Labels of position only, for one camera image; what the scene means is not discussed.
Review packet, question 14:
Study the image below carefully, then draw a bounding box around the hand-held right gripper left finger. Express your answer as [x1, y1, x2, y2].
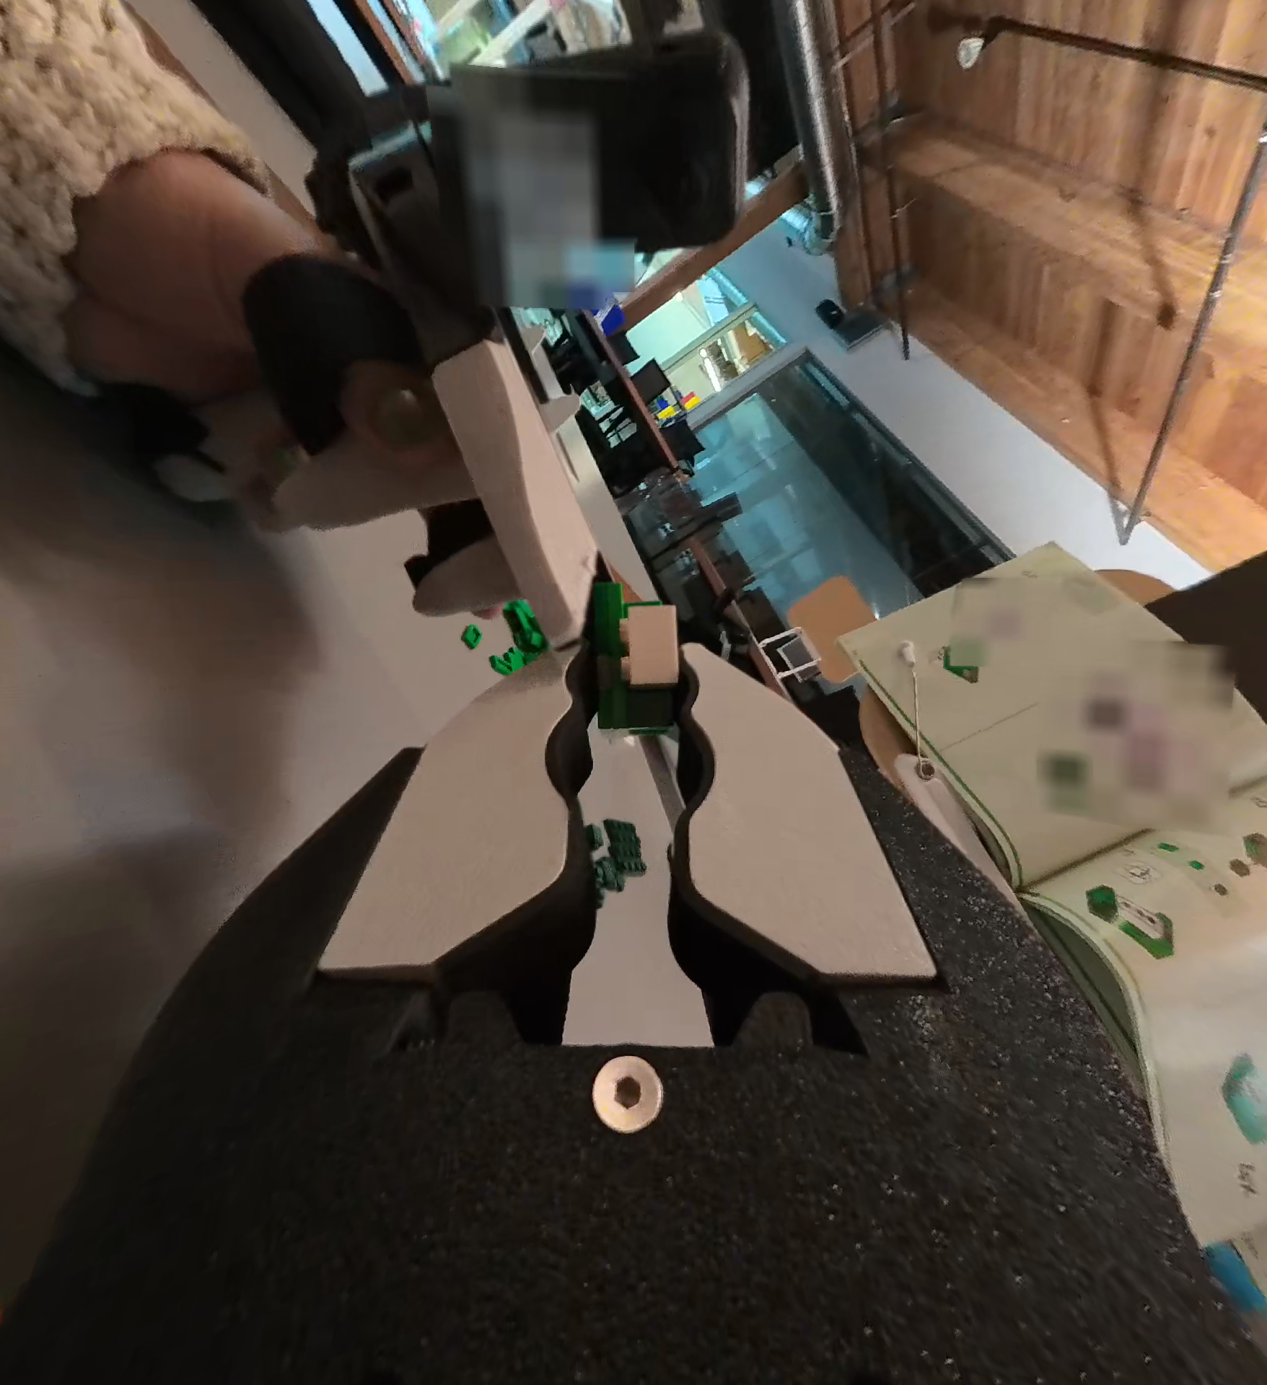
[320, 644, 607, 1048]

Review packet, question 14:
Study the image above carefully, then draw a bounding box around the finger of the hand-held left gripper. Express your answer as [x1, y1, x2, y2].
[405, 501, 512, 619]
[434, 338, 601, 649]

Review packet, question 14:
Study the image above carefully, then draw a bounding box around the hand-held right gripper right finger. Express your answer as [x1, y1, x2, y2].
[667, 642, 940, 1050]

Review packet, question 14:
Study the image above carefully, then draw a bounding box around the pile of dark green lego pieces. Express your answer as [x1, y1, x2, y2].
[584, 820, 651, 903]

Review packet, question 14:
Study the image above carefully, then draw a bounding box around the green and white lego assembly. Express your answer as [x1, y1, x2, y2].
[588, 583, 687, 738]

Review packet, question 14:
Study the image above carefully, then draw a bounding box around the person's left forearm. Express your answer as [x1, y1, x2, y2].
[0, 0, 272, 396]

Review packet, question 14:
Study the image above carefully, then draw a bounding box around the pile of bright green lego pieces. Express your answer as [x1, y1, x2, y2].
[460, 599, 553, 680]

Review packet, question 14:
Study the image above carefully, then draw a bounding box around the lego instruction booklet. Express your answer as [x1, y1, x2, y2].
[837, 542, 1267, 1300]

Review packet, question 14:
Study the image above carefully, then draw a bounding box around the person's left hand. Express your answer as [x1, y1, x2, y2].
[69, 150, 345, 513]

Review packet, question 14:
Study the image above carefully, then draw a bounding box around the glass partition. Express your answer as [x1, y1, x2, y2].
[686, 348, 1016, 651]

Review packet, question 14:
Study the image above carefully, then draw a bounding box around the metal conduit pipe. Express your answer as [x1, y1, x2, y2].
[1115, 0, 1267, 546]

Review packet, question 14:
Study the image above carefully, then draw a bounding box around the silver ventilation duct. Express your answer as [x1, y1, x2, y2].
[780, 0, 850, 257]

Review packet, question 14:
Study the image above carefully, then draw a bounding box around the tan chair with white frame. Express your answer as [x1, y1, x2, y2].
[760, 577, 864, 686]

